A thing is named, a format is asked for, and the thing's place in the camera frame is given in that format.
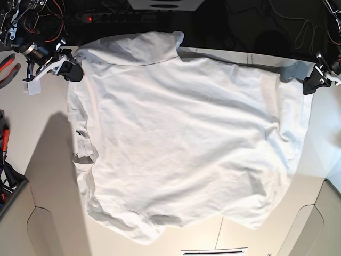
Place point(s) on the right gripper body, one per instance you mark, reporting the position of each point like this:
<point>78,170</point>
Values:
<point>46,57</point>

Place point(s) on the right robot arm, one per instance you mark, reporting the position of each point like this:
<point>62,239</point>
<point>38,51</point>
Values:
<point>37,30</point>

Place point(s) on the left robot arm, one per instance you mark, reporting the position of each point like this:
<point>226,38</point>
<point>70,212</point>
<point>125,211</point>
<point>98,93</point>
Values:
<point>333,31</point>

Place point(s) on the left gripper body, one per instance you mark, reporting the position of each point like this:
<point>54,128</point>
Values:
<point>328,73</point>

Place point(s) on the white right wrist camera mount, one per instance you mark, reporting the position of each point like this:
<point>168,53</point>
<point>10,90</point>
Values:
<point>32,87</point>

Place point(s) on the orange handled pliers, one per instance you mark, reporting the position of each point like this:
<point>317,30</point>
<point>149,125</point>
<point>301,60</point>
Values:
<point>6,133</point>

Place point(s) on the white t-shirt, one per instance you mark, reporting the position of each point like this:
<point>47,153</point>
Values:
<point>167,142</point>

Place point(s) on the black power strip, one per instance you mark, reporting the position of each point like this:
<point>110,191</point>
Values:
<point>119,17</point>

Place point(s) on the white device behind table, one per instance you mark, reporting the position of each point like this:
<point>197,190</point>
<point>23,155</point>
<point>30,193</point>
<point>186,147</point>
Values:
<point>177,5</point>

